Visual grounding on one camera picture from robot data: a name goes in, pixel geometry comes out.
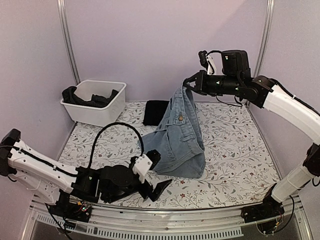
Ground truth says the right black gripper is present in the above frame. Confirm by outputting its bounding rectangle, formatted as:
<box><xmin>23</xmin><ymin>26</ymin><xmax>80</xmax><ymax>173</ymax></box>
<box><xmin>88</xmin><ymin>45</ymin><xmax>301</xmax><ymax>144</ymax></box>
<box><xmin>183</xmin><ymin>68</ymin><xmax>242</xmax><ymax>96</ymax></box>

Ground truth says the blue denim garment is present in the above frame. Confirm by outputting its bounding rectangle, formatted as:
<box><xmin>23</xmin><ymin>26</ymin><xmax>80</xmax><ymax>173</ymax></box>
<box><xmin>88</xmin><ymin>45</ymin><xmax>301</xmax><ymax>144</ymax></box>
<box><xmin>142</xmin><ymin>85</ymin><xmax>206</xmax><ymax>179</ymax></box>

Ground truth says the black t-shirt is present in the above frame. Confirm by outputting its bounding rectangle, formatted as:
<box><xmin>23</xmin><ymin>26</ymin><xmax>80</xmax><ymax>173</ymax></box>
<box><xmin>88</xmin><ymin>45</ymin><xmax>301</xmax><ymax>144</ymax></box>
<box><xmin>142</xmin><ymin>99</ymin><xmax>198</xmax><ymax>127</ymax></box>

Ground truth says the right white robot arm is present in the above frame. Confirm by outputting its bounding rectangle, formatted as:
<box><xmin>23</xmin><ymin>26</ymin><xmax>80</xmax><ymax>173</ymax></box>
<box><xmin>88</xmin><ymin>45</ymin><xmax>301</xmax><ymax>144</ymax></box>
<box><xmin>183</xmin><ymin>70</ymin><xmax>320</xmax><ymax>218</ymax></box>

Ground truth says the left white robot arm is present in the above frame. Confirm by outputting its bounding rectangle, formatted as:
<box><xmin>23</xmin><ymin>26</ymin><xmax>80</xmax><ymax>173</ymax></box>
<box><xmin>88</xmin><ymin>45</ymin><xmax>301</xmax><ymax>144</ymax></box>
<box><xmin>0</xmin><ymin>128</ymin><xmax>172</xmax><ymax>217</ymax></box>

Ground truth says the white plastic laundry bin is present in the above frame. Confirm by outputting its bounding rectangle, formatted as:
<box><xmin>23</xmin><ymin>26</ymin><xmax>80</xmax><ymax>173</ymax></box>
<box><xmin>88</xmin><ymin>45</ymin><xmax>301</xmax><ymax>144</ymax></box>
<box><xmin>60</xmin><ymin>80</ymin><xmax>127</xmax><ymax>127</ymax></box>

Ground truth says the floral patterned table mat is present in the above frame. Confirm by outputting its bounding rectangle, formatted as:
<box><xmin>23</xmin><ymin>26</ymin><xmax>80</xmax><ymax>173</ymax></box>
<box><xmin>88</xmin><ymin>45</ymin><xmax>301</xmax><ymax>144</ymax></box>
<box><xmin>58</xmin><ymin>102</ymin><xmax>280</xmax><ymax>209</ymax></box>

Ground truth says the dark garment in bin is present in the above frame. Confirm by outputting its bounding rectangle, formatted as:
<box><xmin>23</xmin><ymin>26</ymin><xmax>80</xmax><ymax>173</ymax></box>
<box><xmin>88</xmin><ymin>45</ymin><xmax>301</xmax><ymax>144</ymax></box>
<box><xmin>61</xmin><ymin>86</ymin><xmax>120</xmax><ymax>109</ymax></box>

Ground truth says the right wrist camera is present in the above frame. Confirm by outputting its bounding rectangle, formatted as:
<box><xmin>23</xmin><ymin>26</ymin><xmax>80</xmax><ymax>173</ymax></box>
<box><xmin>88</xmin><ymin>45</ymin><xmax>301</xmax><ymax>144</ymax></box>
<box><xmin>221</xmin><ymin>50</ymin><xmax>251</xmax><ymax>78</ymax></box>

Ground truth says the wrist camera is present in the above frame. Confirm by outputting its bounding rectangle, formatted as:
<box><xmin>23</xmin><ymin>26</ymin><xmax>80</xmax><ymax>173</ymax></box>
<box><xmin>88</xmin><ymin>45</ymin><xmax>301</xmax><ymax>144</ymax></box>
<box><xmin>99</xmin><ymin>165</ymin><xmax>135</xmax><ymax>202</ymax></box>
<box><xmin>221</xmin><ymin>50</ymin><xmax>251</xmax><ymax>78</ymax></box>

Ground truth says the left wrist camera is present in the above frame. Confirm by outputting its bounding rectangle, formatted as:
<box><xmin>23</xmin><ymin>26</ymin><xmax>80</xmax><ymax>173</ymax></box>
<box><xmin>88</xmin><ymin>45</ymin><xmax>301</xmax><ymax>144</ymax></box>
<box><xmin>99</xmin><ymin>165</ymin><xmax>135</xmax><ymax>202</ymax></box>

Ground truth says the front aluminium rail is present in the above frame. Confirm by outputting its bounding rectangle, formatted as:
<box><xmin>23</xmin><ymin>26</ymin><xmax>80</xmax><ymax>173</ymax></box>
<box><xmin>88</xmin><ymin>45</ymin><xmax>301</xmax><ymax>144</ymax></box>
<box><xmin>21</xmin><ymin>195</ymin><xmax>315</xmax><ymax>240</ymax></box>

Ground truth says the right aluminium frame post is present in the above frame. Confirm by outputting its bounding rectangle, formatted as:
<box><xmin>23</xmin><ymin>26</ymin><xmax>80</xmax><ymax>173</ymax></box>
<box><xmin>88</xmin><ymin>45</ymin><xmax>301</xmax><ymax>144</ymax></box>
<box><xmin>253</xmin><ymin>0</ymin><xmax>275</xmax><ymax>77</ymax></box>

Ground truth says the aluminium frame post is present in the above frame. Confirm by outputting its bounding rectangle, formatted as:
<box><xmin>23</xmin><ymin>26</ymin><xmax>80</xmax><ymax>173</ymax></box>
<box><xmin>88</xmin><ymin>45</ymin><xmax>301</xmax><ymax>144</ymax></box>
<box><xmin>56</xmin><ymin>0</ymin><xmax>81</xmax><ymax>85</ymax></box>
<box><xmin>253</xmin><ymin>0</ymin><xmax>275</xmax><ymax>77</ymax></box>

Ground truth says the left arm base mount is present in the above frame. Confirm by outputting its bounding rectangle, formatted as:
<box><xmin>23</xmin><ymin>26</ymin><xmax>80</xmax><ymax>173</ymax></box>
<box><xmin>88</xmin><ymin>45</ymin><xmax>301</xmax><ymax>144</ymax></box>
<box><xmin>48</xmin><ymin>192</ymin><xmax>92</xmax><ymax>223</ymax></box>

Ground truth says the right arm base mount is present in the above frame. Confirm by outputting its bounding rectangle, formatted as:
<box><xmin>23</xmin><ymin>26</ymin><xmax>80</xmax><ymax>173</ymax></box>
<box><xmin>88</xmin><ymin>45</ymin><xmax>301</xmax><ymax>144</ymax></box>
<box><xmin>240</xmin><ymin>193</ymin><xmax>285</xmax><ymax>223</ymax></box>

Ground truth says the left aluminium frame post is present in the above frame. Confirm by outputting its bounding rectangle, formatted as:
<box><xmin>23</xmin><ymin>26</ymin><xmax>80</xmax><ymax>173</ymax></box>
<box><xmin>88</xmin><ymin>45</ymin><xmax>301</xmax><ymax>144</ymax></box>
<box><xmin>56</xmin><ymin>0</ymin><xmax>81</xmax><ymax>85</ymax></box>

